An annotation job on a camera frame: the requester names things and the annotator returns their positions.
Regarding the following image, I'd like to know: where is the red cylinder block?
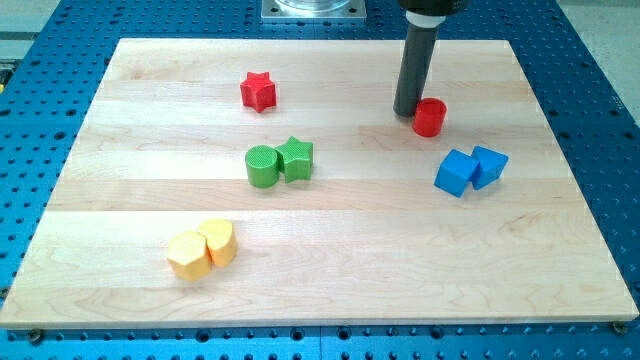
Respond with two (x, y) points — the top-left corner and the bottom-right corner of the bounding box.
(412, 98), (447, 137)

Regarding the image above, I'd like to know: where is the black robot arm end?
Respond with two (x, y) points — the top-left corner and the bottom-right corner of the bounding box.
(397, 0), (470, 16)

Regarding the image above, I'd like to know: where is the green star block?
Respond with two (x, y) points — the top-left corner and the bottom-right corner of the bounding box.
(275, 136), (314, 183)

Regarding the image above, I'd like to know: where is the green cylinder block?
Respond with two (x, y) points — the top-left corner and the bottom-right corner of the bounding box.
(245, 145), (279, 188)

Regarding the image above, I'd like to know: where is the light wooden board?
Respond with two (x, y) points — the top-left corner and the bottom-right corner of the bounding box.
(1, 38), (638, 329)

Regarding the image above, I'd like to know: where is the red star block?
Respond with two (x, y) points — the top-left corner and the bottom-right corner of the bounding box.
(240, 72), (277, 113)

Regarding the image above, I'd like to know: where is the yellow rounded block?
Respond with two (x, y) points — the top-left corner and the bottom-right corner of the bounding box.
(198, 219), (238, 267)

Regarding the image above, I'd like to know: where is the blue cube block left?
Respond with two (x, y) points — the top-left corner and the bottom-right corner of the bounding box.
(434, 149), (479, 198)

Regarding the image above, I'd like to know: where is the blue cube block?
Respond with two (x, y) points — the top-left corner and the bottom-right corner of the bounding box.
(471, 146), (509, 190)
(434, 149), (479, 198)

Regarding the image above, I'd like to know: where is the yellow hexagon block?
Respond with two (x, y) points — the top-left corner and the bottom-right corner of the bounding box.
(166, 231), (212, 282)

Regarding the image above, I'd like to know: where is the blue cube block right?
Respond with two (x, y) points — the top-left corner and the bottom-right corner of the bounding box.
(471, 146), (509, 190)

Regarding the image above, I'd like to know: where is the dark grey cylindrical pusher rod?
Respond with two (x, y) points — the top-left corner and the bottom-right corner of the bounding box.
(393, 11), (446, 117)

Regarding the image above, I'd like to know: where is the blue perforated metal table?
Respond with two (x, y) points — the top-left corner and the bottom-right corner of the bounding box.
(1, 1), (639, 359)

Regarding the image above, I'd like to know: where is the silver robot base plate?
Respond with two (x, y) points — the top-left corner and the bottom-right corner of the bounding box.
(261, 0), (367, 21)

